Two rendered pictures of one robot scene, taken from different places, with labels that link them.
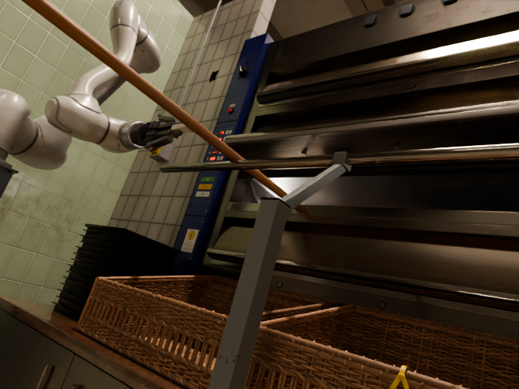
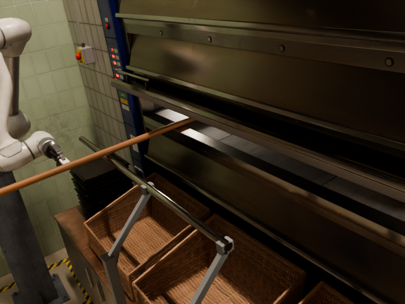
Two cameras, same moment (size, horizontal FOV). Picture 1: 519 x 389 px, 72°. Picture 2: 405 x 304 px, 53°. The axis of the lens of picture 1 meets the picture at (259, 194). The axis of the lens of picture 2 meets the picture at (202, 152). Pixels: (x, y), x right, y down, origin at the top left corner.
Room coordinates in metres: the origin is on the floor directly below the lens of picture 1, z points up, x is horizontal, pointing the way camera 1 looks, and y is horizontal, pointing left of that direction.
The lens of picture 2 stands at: (-0.45, -0.80, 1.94)
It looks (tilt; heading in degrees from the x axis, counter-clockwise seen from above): 25 degrees down; 17
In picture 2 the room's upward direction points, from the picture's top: 8 degrees counter-clockwise
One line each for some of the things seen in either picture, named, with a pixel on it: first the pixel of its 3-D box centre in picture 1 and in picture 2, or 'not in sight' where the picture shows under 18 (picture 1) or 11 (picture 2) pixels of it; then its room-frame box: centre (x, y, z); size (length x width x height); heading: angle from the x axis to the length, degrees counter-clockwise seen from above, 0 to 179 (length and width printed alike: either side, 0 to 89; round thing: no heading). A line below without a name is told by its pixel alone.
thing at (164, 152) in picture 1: (161, 150); (85, 55); (1.90, 0.60, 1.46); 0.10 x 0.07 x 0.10; 49
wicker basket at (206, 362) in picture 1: (212, 315); (145, 228); (1.12, 0.04, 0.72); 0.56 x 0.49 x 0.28; 49
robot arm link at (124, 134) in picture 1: (136, 135); (49, 147); (1.10, 0.44, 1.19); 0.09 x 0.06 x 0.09; 140
